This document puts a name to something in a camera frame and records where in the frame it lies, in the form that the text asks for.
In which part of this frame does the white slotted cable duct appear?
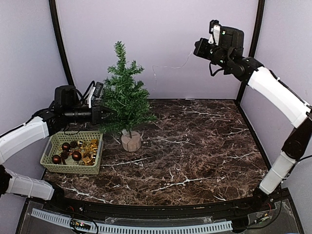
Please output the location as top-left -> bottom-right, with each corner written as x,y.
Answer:
31,208 -> 233,234

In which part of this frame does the brown pine cone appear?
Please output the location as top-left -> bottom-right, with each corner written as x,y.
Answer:
70,141 -> 78,149

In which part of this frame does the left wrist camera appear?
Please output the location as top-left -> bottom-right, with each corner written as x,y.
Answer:
83,80 -> 103,108

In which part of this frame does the black front rail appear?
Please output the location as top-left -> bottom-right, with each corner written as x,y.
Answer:
41,192 -> 276,221

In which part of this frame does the round wooden tree base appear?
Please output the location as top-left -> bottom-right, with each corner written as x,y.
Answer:
121,131 -> 141,152

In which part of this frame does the gold gift box ornament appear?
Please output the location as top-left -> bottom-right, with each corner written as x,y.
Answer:
82,156 -> 93,166

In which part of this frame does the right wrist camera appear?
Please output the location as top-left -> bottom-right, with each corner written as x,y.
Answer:
209,19 -> 221,46

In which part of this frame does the green perforated plastic basket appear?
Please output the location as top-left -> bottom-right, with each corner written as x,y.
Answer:
40,131 -> 104,175

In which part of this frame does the left black frame post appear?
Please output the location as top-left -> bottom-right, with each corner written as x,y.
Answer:
48,0 -> 76,86

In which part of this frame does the right black frame post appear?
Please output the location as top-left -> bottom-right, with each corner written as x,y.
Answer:
235,0 -> 265,106

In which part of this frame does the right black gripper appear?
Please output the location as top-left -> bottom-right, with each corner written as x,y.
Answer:
194,37 -> 231,69

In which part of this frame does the small green christmas tree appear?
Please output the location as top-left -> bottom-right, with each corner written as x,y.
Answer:
100,41 -> 156,135

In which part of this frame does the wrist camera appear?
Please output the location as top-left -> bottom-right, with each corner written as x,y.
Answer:
209,19 -> 221,46
83,80 -> 103,108

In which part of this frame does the black frame post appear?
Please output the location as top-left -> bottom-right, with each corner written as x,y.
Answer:
235,0 -> 265,106
48,0 -> 76,86

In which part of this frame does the thin wire light string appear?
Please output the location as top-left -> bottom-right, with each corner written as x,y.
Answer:
152,50 -> 195,95

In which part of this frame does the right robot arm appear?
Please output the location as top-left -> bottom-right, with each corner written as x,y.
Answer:
194,20 -> 312,212

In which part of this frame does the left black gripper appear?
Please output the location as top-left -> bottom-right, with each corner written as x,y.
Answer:
64,103 -> 117,126

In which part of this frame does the brown ball ornament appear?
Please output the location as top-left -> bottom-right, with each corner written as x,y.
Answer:
61,142 -> 71,152
52,155 -> 61,164
72,151 -> 82,161

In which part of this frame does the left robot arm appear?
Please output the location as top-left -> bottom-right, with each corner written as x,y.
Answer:
0,82 -> 117,213

